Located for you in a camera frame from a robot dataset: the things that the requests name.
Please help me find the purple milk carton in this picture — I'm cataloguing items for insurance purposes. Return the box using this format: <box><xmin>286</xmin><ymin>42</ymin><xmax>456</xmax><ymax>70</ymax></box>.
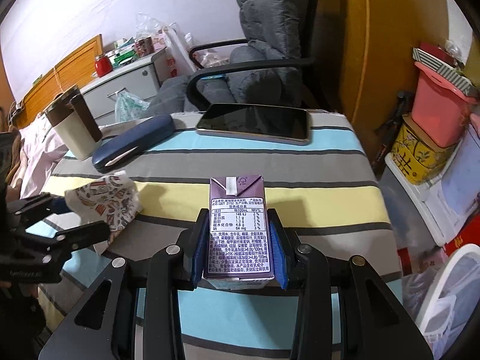
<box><xmin>203</xmin><ymin>175</ymin><xmax>274</xmax><ymax>290</ymax></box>

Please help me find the white round trash bin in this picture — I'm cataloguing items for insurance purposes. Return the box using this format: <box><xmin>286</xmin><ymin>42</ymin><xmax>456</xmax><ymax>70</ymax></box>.
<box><xmin>416</xmin><ymin>244</ymin><xmax>479</xmax><ymax>359</ymax></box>

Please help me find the pink bed blanket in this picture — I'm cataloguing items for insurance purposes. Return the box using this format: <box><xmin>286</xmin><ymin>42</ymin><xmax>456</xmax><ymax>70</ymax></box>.
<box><xmin>11</xmin><ymin>114</ymin><xmax>68</xmax><ymax>199</ymax></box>

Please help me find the beige brown thermos mug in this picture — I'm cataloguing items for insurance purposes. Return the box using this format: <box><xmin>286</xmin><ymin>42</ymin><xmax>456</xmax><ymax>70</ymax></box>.
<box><xmin>44</xmin><ymin>85</ymin><xmax>103</xmax><ymax>160</ymax></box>

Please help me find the navy glasses case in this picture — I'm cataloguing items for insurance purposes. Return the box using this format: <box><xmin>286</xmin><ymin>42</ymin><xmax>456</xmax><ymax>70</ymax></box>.
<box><xmin>92</xmin><ymin>114</ymin><xmax>176</xmax><ymax>172</ymax></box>

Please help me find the black smartphone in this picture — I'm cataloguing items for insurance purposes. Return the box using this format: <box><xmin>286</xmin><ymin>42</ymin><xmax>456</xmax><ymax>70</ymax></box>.
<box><xmin>195</xmin><ymin>103</ymin><xmax>311</xmax><ymax>146</ymax></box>

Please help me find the wooden headboard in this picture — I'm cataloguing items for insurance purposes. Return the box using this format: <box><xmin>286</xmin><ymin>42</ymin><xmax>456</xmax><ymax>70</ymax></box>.
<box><xmin>13</xmin><ymin>34</ymin><xmax>103</xmax><ymax>128</ymax></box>

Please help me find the red jar on cabinet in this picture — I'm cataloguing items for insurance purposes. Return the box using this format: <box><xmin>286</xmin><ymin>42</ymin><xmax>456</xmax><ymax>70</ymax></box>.
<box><xmin>94</xmin><ymin>55</ymin><xmax>113</xmax><ymax>78</ymax></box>

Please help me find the white bedside cabinet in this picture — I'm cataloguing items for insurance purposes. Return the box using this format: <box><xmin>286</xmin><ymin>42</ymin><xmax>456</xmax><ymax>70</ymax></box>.
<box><xmin>80</xmin><ymin>49</ymin><xmax>170</xmax><ymax>126</ymax></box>

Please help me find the yellow floral tin box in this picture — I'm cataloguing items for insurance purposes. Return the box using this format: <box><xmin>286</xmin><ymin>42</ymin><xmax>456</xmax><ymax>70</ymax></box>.
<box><xmin>391</xmin><ymin>115</ymin><xmax>456</xmax><ymax>185</ymax></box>

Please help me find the pink plastic bucket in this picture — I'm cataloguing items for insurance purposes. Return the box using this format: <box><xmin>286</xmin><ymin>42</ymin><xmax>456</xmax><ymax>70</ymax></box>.
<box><xmin>411</xmin><ymin>62</ymin><xmax>479</xmax><ymax>148</ymax></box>

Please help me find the grey chair cushion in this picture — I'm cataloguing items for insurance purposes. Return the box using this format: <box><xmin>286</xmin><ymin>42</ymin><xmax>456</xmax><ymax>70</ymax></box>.
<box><xmin>141</xmin><ymin>0</ymin><xmax>302</xmax><ymax>118</ymax></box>

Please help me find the striped flat gift box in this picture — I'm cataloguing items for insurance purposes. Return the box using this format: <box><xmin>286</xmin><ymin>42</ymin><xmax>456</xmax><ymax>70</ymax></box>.
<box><xmin>412</xmin><ymin>47</ymin><xmax>479</xmax><ymax>98</ymax></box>

